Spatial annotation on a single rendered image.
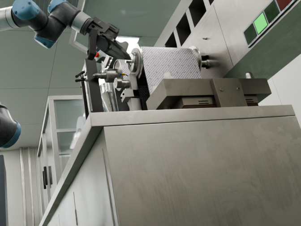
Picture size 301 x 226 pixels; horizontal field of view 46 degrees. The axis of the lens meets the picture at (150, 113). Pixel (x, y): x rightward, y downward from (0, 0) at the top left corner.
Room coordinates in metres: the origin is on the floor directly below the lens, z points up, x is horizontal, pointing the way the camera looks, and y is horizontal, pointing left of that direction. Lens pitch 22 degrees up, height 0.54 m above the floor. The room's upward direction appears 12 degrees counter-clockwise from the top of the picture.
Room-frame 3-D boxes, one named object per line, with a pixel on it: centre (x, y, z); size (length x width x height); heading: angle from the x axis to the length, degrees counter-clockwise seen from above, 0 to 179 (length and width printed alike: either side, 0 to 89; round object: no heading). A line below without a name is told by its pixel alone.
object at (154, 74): (1.21, -0.12, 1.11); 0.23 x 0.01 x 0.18; 114
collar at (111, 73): (1.44, 0.14, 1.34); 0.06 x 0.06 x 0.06; 24
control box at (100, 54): (1.73, 0.21, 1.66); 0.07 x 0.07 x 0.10; 51
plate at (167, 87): (1.12, -0.21, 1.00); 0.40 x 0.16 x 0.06; 114
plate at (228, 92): (1.04, -0.26, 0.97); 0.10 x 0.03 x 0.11; 114
